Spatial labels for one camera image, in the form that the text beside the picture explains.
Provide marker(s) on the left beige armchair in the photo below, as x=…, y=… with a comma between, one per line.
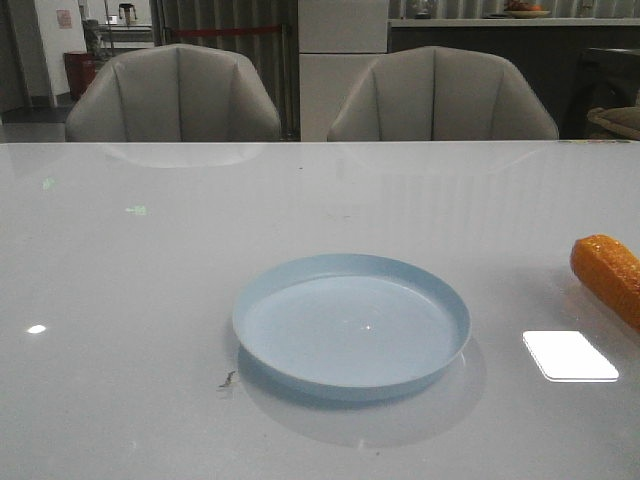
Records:
x=175, y=93

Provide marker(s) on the red bin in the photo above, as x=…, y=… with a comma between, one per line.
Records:
x=80, y=70

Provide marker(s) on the orange corn cob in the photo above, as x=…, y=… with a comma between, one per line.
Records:
x=611, y=272

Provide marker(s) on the fruit bowl on counter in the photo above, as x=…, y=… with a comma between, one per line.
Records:
x=524, y=9

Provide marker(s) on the beige armchair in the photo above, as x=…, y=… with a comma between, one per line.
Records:
x=437, y=93
x=175, y=93

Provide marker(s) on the right beige armchair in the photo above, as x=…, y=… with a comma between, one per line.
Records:
x=437, y=93

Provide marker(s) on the coloured sticker strip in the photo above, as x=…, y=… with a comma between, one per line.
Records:
x=597, y=141

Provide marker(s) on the red barrier tape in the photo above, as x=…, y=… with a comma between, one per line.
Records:
x=187, y=33

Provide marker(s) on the dark kitchen counter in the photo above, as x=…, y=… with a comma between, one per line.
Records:
x=572, y=64

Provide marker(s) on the white drawer cabinet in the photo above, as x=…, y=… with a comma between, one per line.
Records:
x=337, y=41

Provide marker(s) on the red wall sign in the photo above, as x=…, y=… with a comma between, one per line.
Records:
x=64, y=18

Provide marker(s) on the light blue plate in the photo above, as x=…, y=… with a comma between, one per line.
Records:
x=351, y=327

